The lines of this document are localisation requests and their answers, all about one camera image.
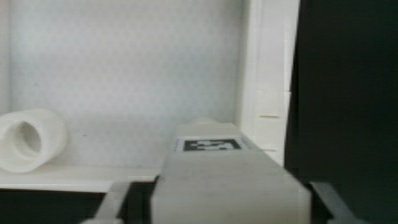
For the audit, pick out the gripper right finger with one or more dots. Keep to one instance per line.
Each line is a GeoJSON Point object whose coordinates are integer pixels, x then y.
{"type": "Point", "coordinates": [344, 216]}

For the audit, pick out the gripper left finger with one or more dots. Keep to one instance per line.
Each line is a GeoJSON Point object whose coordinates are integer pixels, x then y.
{"type": "Point", "coordinates": [125, 205]}

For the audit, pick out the white desk leg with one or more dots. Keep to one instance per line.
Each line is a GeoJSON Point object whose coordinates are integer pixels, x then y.
{"type": "Point", "coordinates": [223, 185]}

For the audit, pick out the white desk tabletop tray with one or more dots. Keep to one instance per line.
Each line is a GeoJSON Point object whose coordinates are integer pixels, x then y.
{"type": "Point", "coordinates": [134, 64]}

